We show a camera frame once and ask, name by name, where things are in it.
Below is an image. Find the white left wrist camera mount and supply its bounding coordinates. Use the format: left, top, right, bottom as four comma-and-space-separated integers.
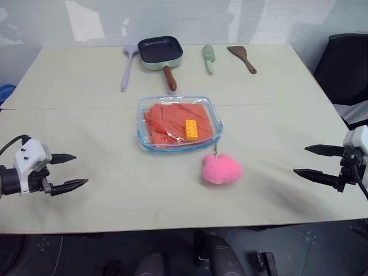
13, 139, 53, 194

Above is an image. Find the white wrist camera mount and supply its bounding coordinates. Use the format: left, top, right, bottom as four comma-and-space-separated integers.
13, 139, 53, 194
343, 124, 368, 166

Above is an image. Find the purple silicone spatula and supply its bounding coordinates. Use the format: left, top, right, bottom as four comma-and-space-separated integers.
120, 44, 139, 93

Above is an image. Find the yellow toy brick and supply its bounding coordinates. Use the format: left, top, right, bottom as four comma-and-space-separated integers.
184, 118, 200, 142

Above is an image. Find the green square frying pan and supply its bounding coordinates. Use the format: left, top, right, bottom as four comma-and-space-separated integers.
137, 35, 185, 92

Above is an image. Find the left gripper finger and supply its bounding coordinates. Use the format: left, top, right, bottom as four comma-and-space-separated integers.
51, 154, 78, 166
52, 178, 89, 197

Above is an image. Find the clear pouch with orange cloth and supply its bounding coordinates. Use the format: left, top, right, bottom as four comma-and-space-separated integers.
136, 95, 225, 154

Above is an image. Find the black block under table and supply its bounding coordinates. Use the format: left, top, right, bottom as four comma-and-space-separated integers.
252, 251, 279, 276

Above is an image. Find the orange cloth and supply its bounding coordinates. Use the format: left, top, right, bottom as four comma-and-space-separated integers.
143, 103, 217, 145

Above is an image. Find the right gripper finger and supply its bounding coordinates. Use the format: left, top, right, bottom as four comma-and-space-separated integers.
304, 144, 346, 158
293, 168, 339, 188

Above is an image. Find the blue object beside table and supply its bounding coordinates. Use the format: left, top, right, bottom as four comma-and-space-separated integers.
0, 83, 17, 102

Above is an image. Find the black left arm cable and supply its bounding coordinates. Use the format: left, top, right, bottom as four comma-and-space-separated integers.
0, 134, 30, 156

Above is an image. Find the black office chair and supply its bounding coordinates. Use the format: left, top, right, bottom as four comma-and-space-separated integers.
312, 33, 368, 131

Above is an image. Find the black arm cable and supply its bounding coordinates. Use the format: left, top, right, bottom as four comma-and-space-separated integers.
0, 134, 30, 156
354, 155, 368, 200

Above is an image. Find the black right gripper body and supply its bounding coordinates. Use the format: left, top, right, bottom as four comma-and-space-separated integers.
335, 148, 364, 193

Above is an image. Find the pink plush keychain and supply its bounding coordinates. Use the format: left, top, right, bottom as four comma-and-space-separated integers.
201, 143, 244, 185

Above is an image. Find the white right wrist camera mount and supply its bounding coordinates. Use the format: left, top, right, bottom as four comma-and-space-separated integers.
343, 124, 368, 166

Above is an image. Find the brown wooden spatula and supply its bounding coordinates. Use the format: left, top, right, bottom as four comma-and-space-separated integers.
227, 45, 258, 75

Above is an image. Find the dark rounded shape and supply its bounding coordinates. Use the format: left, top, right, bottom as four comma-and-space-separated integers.
193, 228, 246, 276
134, 252, 171, 276

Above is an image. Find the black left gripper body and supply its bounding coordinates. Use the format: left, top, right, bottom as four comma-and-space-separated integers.
28, 167, 55, 197

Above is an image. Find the green sheathed knife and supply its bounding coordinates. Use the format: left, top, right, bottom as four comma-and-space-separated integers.
202, 44, 217, 76

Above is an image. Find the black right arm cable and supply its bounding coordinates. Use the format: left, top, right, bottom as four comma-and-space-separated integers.
354, 155, 368, 200

